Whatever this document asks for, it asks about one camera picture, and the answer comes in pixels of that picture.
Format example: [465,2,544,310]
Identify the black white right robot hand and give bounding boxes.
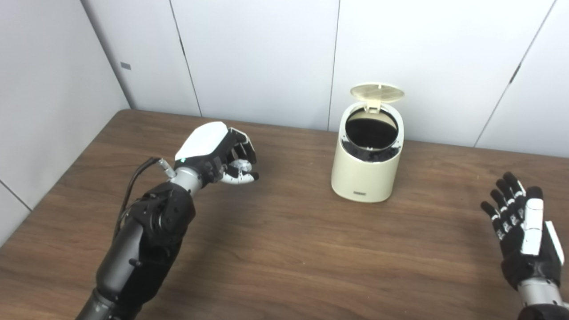
[480,172,565,291]

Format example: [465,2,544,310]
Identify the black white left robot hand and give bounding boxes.
[174,121,260,185]

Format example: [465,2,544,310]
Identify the cream round bin lid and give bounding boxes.
[350,83,405,112]

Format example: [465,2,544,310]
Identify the cream-colored bin body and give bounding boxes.
[331,101,405,203]

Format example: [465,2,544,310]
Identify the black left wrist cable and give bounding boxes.
[113,157,176,240]

